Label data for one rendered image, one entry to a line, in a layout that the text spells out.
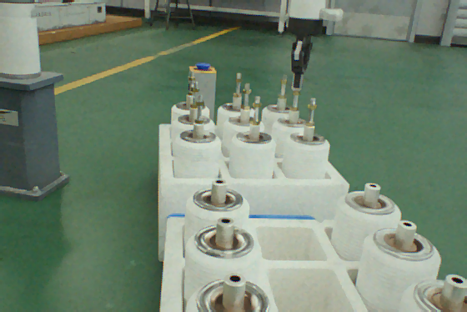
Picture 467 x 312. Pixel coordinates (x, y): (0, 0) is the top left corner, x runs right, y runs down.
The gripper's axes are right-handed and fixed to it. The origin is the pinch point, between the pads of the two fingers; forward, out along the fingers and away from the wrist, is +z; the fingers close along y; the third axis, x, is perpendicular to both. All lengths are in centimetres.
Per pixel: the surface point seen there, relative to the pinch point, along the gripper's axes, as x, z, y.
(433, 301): 27, 10, 59
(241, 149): -6.4, 11.3, 20.4
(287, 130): -0.3, 10.6, 4.6
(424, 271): 27, 11, 52
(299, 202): 6.6, 21.1, 18.6
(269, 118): -7.0, 11.7, -6.2
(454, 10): 81, -2, -482
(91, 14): -234, 20, -265
